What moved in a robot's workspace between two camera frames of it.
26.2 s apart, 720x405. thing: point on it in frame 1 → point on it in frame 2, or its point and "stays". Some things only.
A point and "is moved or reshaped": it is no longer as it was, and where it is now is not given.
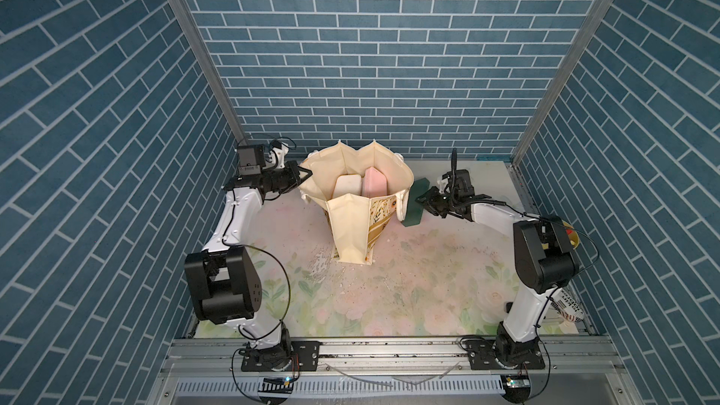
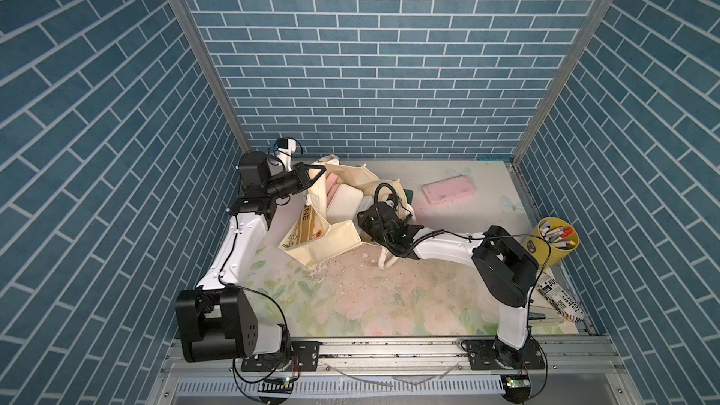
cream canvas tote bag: (360, 189) is moved or reshaped
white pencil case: (347, 184) → (344, 204)
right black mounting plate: (482, 356) stays
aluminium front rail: (431, 370) stays
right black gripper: (428, 202) → (366, 221)
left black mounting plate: (304, 359) stays
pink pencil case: (373, 183) is moved or reshaped
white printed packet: (566, 306) stays
